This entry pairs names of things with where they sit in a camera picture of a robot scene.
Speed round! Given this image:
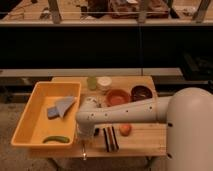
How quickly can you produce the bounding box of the silver metal fork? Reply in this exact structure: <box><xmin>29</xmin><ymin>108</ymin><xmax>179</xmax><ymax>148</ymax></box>
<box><xmin>82</xmin><ymin>140</ymin><xmax>87</xmax><ymax>161</ymax></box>

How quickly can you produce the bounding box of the yellow plastic bin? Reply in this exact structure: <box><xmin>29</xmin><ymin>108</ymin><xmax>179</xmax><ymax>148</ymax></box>
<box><xmin>11</xmin><ymin>81</ymin><xmax>81</xmax><ymax>149</ymax></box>

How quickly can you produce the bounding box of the grey cloth piece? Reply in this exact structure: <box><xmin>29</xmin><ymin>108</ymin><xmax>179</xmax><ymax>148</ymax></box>
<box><xmin>55</xmin><ymin>96</ymin><xmax>76</xmax><ymax>118</ymax></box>

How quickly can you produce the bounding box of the blue sponge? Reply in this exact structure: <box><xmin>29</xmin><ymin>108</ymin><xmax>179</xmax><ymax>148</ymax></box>
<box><xmin>47</xmin><ymin>107</ymin><xmax>59</xmax><ymax>119</ymax></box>

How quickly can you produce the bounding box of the orange bowl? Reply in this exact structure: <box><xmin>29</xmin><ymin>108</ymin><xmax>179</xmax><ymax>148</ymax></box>
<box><xmin>106</xmin><ymin>89</ymin><xmax>131</xmax><ymax>106</ymax></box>

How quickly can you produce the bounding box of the dark red bowl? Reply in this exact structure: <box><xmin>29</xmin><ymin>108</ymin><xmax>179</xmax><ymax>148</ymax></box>
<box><xmin>131</xmin><ymin>85</ymin><xmax>153</xmax><ymax>101</ymax></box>

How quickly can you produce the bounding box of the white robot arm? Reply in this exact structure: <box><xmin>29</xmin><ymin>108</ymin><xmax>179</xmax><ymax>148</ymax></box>
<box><xmin>76</xmin><ymin>87</ymin><xmax>213</xmax><ymax>171</ymax></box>

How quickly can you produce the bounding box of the white paper cup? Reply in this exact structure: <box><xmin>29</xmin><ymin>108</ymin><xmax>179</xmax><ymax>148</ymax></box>
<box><xmin>97</xmin><ymin>76</ymin><xmax>112</xmax><ymax>94</ymax></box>

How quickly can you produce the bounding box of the striped dark sponge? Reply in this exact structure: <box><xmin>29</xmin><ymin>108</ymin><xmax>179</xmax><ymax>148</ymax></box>
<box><xmin>103</xmin><ymin>126</ymin><xmax>119</xmax><ymax>152</ymax></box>

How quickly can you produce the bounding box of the wooden table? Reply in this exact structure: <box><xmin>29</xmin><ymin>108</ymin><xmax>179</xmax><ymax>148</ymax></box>
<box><xmin>28</xmin><ymin>76</ymin><xmax>166</xmax><ymax>158</ymax></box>

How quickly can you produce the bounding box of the green plastic cup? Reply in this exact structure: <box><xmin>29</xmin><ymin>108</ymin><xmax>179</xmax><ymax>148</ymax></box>
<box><xmin>87</xmin><ymin>77</ymin><xmax>97</xmax><ymax>90</ymax></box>

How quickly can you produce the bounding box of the orange fruit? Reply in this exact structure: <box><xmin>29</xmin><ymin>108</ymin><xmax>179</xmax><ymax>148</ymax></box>
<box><xmin>119</xmin><ymin>124</ymin><xmax>132</xmax><ymax>136</ymax></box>

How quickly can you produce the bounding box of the dark grape bunch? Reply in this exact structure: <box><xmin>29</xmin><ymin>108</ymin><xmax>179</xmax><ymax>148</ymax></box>
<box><xmin>94</xmin><ymin>128</ymin><xmax>100</xmax><ymax>136</ymax></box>

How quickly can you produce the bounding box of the green cucumber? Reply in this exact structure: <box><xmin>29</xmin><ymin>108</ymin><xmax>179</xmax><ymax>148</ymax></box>
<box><xmin>42</xmin><ymin>136</ymin><xmax>70</xmax><ymax>143</ymax></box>

